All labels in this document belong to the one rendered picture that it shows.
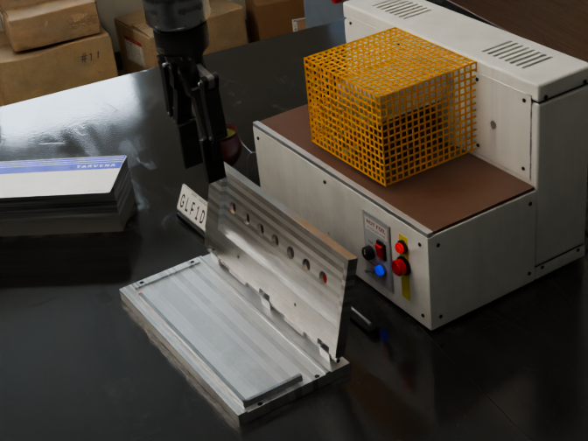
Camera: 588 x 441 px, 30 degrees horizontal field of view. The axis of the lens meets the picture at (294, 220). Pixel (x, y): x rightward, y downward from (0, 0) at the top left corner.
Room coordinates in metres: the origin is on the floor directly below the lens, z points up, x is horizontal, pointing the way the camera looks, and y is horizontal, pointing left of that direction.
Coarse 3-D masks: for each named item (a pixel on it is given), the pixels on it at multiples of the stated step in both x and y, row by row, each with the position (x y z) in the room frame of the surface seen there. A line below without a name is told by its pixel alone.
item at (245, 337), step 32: (128, 288) 1.67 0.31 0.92; (160, 288) 1.66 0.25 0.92; (192, 288) 1.65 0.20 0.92; (224, 288) 1.64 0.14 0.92; (160, 320) 1.56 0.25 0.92; (192, 320) 1.55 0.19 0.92; (224, 320) 1.54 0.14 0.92; (256, 320) 1.53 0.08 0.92; (224, 352) 1.45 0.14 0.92; (256, 352) 1.44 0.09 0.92; (288, 352) 1.43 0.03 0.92; (320, 352) 1.41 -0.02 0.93; (256, 384) 1.36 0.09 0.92; (320, 384) 1.36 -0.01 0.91; (256, 416) 1.30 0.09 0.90
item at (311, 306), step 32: (224, 192) 1.74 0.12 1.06; (256, 192) 1.63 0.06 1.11; (224, 224) 1.73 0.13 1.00; (256, 224) 1.64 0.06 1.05; (288, 224) 1.56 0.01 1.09; (224, 256) 1.69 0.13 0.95; (256, 256) 1.62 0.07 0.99; (288, 256) 1.54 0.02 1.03; (320, 256) 1.47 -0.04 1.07; (352, 256) 1.40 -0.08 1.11; (256, 288) 1.59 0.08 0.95; (288, 288) 1.51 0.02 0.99; (320, 288) 1.45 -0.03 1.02; (352, 288) 1.39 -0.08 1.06; (288, 320) 1.50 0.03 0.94; (320, 320) 1.42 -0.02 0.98
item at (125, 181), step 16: (32, 160) 2.07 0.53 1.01; (48, 160) 2.06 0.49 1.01; (128, 176) 2.03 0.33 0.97; (112, 192) 1.92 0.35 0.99; (128, 192) 2.00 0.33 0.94; (0, 208) 1.95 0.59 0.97; (16, 208) 1.95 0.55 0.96; (32, 208) 1.94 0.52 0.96; (48, 208) 1.94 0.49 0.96; (64, 208) 1.93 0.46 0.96; (80, 208) 1.93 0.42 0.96; (96, 208) 1.92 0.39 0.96; (112, 208) 1.92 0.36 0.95; (128, 208) 1.98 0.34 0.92; (0, 224) 1.95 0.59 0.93; (16, 224) 1.95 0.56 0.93; (32, 224) 1.94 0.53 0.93; (48, 224) 1.94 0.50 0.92; (64, 224) 1.93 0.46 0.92; (80, 224) 1.93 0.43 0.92; (96, 224) 1.92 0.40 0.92; (112, 224) 1.92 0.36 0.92
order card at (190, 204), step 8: (184, 184) 1.97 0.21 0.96; (184, 192) 1.96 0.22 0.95; (192, 192) 1.93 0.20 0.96; (184, 200) 1.95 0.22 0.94; (192, 200) 1.92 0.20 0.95; (200, 200) 1.90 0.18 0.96; (184, 208) 1.94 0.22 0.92; (192, 208) 1.91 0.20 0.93; (200, 208) 1.89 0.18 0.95; (192, 216) 1.91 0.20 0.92; (200, 216) 1.88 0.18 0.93; (200, 224) 1.87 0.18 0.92
